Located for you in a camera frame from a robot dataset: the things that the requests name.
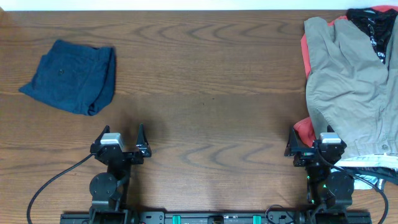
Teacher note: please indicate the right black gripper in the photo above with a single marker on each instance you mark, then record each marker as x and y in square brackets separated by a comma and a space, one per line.
[303, 157]

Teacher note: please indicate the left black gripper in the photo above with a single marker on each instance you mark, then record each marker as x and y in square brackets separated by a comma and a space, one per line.
[143, 149]

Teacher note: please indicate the khaki beige trousers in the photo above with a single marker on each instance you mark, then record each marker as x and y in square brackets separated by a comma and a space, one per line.
[350, 89]

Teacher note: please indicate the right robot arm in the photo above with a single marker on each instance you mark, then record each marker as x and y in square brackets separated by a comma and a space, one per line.
[329, 192]

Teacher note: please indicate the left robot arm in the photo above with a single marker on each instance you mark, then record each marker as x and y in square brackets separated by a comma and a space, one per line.
[109, 189]

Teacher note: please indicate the red orange garment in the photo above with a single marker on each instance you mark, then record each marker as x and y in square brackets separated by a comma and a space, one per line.
[305, 127]

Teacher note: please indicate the folded navy blue shorts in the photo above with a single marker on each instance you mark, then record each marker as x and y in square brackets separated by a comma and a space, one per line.
[75, 78]

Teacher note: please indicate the light blue garment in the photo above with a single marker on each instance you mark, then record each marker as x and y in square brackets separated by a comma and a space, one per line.
[376, 169]

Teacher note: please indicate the black printed jersey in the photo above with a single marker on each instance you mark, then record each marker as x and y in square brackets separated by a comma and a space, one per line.
[377, 25]

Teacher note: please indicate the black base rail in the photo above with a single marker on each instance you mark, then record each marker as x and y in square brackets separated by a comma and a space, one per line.
[276, 217]

